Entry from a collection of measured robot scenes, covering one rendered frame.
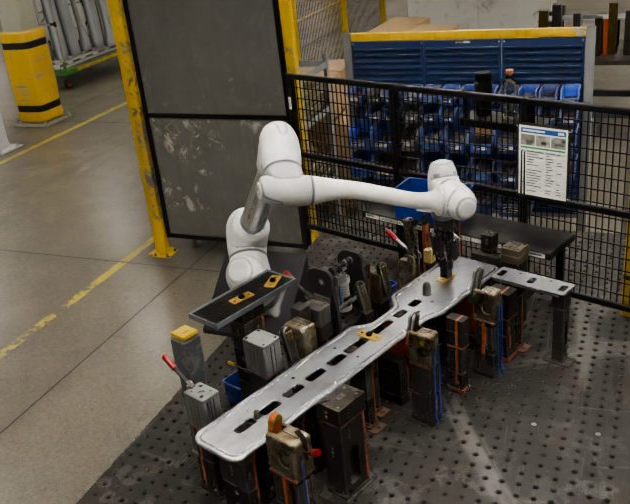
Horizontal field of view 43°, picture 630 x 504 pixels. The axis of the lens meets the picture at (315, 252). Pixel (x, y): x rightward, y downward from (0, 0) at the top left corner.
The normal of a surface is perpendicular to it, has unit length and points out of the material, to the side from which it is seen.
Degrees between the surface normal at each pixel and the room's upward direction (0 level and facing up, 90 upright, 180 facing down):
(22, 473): 0
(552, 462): 0
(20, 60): 90
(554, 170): 90
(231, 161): 90
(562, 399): 0
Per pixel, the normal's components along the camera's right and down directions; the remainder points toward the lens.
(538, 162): -0.65, 0.38
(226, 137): -0.38, 0.40
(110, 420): -0.10, -0.90
